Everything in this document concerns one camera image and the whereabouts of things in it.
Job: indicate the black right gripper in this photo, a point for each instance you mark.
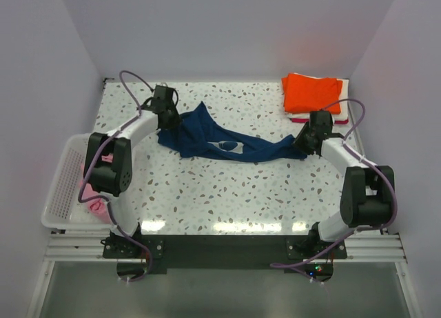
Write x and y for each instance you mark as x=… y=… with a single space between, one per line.
x=298 y=141

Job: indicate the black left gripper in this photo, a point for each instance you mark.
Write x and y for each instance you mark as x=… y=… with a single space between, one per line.
x=176 y=121

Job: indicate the navy blue printed t-shirt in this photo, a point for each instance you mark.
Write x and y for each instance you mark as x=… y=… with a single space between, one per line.
x=199 y=135

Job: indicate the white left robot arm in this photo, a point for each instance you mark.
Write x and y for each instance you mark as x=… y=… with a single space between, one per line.
x=109 y=159

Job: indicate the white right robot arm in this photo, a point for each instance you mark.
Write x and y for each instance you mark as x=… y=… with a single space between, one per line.
x=367 y=199

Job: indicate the folded magenta t-shirt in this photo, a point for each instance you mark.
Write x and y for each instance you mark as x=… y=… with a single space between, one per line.
x=336 y=122

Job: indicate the folded white t-shirt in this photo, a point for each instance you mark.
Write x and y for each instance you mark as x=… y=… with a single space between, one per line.
x=344 y=113

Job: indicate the folded orange t-shirt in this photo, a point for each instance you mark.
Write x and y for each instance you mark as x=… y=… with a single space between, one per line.
x=304 y=94

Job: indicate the pink t-shirt in basket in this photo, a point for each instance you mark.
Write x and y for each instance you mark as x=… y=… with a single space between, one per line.
x=97 y=207

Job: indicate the white plastic laundry basket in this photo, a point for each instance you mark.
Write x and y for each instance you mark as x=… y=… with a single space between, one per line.
x=62 y=210

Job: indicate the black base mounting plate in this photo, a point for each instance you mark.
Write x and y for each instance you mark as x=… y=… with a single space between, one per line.
x=216 y=252

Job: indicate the aluminium frame rail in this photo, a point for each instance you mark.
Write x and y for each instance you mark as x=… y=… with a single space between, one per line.
x=82 y=246

